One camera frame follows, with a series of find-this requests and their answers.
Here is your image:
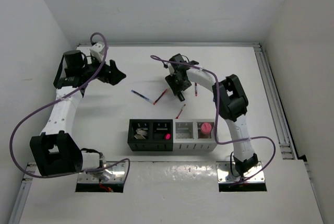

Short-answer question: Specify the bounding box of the grey two-slot container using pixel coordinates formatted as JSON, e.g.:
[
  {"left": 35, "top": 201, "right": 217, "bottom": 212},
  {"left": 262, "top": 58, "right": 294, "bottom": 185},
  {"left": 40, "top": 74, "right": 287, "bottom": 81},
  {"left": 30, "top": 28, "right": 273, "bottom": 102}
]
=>
[{"left": 173, "top": 119, "right": 217, "bottom": 152}]

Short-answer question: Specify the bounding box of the pink tape roll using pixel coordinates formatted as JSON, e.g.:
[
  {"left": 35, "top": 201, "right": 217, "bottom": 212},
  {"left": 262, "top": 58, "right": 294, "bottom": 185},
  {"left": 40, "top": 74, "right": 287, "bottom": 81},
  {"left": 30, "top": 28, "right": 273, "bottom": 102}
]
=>
[{"left": 199, "top": 122, "right": 212, "bottom": 138}]

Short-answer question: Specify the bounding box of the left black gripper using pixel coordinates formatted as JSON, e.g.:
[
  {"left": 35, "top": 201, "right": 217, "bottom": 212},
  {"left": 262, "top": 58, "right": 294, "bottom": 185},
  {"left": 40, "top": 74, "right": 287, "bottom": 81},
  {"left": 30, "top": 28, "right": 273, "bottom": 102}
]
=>
[{"left": 79, "top": 54, "right": 125, "bottom": 85}]

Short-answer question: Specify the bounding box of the dark red gel pen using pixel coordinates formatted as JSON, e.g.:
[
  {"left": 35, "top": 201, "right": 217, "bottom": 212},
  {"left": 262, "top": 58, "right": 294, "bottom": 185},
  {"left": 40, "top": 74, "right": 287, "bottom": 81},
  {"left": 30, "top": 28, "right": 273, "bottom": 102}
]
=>
[{"left": 194, "top": 83, "right": 198, "bottom": 97}]

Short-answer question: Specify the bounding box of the small red gel pen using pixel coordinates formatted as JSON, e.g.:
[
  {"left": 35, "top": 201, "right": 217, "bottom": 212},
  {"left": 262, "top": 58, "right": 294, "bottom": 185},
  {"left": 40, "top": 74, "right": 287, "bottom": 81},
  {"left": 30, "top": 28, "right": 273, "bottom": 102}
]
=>
[{"left": 175, "top": 104, "right": 186, "bottom": 119}]

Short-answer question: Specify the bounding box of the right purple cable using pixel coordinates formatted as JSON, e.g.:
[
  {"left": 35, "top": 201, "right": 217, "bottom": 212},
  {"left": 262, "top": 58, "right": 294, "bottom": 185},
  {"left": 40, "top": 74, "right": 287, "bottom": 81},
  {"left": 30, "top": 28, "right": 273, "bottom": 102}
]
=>
[{"left": 150, "top": 55, "right": 277, "bottom": 184}]

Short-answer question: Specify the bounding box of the white staple box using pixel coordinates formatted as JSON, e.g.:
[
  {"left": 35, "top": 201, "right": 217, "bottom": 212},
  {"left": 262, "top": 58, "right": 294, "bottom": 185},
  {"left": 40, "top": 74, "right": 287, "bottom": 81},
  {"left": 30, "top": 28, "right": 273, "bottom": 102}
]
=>
[{"left": 136, "top": 128, "right": 148, "bottom": 136}]

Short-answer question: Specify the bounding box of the blue refill pen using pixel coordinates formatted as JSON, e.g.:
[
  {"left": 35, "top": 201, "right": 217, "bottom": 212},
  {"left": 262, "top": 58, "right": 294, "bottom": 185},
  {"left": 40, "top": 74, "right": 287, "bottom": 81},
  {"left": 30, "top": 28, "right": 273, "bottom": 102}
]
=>
[{"left": 131, "top": 90, "right": 154, "bottom": 104}]

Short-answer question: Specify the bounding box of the pink staple box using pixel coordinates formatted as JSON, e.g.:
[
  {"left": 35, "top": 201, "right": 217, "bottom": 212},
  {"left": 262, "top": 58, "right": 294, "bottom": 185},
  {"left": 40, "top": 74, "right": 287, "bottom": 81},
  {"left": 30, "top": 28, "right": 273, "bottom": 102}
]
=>
[{"left": 134, "top": 134, "right": 147, "bottom": 140}]

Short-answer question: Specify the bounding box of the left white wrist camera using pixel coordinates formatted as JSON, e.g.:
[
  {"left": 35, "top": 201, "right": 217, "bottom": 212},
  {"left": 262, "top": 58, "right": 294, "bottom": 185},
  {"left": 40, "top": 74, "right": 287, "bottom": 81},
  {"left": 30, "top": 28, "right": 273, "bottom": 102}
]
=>
[{"left": 89, "top": 42, "right": 109, "bottom": 62}]

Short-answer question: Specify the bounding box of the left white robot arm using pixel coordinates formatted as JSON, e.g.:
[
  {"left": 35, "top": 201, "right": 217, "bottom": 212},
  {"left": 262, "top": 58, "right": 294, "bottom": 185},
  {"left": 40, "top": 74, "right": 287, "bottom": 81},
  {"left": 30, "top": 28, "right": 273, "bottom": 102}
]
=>
[{"left": 30, "top": 50, "right": 126, "bottom": 177}]

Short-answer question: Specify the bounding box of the black two-slot container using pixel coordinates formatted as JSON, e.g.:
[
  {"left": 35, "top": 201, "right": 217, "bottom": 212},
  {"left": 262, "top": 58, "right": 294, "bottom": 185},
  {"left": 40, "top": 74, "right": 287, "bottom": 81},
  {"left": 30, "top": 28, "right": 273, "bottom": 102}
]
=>
[{"left": 127, "top": 119, "right": 173, "bottom": 151}]

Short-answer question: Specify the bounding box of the metal base plate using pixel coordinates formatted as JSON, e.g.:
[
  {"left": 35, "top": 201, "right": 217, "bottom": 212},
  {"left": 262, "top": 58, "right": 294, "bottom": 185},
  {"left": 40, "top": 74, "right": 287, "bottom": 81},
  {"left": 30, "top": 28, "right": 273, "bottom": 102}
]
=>
[
  {"left": 216, "top": 161, "right": 265, "bottom": 185},
  {"left": 77, "top": 162, "right": 128, "bottom": 184}
]

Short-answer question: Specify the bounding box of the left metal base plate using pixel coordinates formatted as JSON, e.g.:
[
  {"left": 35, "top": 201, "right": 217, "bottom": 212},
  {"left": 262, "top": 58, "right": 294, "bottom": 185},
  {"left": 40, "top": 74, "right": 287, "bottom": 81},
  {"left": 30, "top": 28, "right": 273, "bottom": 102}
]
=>
[{"left": 77, "top": 162, "right": 128, "bottom": 184}]

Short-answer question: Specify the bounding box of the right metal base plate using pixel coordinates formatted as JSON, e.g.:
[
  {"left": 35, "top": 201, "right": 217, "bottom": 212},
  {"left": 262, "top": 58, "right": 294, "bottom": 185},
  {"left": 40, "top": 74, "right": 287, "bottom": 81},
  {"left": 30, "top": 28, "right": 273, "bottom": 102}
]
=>
[{"left": 216, "top": 161, "right": 265, "bottom": 185}]

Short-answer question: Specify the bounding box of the yellow black highlighter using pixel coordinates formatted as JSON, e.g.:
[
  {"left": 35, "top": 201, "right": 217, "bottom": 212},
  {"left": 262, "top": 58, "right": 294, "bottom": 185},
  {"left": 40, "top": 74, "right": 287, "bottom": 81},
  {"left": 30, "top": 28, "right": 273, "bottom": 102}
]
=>
[{"left": 178, "top": 96, "right": 185, "bottom": 102}]

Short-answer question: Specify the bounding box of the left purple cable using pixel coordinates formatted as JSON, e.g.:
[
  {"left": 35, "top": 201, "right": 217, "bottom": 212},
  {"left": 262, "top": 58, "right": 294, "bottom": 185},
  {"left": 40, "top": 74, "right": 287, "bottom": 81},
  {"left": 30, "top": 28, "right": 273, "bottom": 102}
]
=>
[{"left": 9, "top": 32, "right": 130, "bottom": 183}]

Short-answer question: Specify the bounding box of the red refill pen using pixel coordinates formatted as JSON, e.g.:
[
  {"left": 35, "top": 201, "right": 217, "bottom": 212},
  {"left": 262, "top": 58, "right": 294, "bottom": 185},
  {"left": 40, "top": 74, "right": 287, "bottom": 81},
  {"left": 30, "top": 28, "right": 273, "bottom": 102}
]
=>
[{"left": 153, "top": 88, "right": 169, "bottom": 105}]

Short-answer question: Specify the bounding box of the purple cable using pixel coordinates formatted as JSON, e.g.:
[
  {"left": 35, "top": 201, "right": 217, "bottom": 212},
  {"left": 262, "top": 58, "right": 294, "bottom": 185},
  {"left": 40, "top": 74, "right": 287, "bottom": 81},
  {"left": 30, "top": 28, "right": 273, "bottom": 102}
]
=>
[
  {"left": 150, "top": 55, "right": 277, "bottom": 184},
  {"left": 9, "top": 32, "right": 130, "bottom": 183}
]

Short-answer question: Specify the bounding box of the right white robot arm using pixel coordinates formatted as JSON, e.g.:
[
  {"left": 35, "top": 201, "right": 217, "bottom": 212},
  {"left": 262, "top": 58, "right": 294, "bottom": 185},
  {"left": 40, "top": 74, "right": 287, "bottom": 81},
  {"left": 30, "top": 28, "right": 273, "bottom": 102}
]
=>
[{"left": 163, "top": 54, "right": 258, "bottom": 176}]

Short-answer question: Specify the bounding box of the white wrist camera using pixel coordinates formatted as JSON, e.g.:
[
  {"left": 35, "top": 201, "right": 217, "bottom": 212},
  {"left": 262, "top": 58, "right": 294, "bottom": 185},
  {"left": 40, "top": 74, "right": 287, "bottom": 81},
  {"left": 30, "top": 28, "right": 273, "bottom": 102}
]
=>
[
  {"left": 89, "top": 42, "right": 109, "bottom": 62},
  {"left": 168, "top": 63, "right": 178, "bottom": 76}
]

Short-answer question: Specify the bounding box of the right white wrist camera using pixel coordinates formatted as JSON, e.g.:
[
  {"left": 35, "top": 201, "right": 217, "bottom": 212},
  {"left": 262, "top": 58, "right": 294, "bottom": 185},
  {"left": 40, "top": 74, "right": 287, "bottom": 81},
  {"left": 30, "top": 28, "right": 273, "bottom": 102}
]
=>
[{"left": 168, "top": 63, "right": 178, "bottom": 76}]

